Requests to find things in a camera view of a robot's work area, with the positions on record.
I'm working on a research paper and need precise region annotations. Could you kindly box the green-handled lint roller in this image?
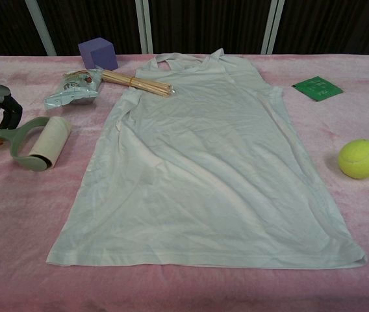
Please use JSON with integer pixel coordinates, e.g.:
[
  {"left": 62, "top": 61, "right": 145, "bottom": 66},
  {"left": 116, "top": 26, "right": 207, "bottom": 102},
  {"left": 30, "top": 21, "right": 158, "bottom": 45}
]
[{"left": 0, "top": 116, "right": 72, "bottom": 172}]

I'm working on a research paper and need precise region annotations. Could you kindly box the yellow tennis ball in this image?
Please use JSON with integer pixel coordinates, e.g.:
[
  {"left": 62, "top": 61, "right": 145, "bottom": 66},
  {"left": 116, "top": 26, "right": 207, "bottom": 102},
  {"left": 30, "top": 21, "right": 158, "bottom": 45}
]
[{"left": 337, "top": 138, "right": 369, "bottom": 179}]

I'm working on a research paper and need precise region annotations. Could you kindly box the white sleeveless tank top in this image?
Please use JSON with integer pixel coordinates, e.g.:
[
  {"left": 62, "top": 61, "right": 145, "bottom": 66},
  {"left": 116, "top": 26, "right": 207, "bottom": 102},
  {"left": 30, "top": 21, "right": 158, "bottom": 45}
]
[{"left": 44, "top": 48, "right": 368, "bottom": 270}]

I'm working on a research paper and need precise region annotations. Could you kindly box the purple foam cube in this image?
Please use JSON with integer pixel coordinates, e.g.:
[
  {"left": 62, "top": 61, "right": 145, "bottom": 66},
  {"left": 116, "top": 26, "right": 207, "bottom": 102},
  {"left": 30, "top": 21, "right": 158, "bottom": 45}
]
[{"left": 78, "top": 36, "right": 119, "bottom": 71}]

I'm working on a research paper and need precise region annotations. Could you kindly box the silver printed snack packet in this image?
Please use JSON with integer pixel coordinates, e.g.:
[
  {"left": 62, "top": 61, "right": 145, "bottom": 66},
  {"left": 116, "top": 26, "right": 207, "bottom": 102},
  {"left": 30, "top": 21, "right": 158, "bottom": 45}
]
[{"left": 44, "top": 68, "right": 105, "bottom": 107}]

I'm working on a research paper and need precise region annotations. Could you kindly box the white slanted frame post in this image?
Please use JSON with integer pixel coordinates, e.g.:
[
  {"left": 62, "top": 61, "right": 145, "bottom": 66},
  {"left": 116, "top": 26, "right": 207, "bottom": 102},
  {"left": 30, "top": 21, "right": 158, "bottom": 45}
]
[
  {"left": 260, "top": 0, "right": 286, "bottom": 55},
  {"left": 28, "top": 0, "right": 57, "bottom": 57}
]

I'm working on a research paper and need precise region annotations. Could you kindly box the white double frame post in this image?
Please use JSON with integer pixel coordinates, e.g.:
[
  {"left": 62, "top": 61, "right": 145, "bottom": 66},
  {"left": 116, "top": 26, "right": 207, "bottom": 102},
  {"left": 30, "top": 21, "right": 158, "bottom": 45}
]
[{"left": 134, "top": 0, "right": 155, "bottom": 55}]

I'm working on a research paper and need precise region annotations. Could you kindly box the green flat sachet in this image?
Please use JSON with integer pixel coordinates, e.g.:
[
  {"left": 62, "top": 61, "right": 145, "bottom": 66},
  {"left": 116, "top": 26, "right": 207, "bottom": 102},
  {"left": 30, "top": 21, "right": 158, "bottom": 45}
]
[{"left": 290, "top": 75, "right": 344, "bottom": 103}]

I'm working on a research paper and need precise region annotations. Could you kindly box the pink tablecloth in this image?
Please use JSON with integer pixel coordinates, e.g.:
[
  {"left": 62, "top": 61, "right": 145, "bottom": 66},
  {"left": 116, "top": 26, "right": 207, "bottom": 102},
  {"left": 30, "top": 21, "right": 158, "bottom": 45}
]
[{"left": 0, "top": 53, "right": 369, "bottom": 312}]

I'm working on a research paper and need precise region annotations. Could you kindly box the bundle of wooden sticks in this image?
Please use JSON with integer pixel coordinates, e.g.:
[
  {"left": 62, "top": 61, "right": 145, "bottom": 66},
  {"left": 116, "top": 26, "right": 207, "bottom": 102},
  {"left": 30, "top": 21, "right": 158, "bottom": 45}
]
[{"left": 101, "top": 69, "right": 176, "bottom": 98}]

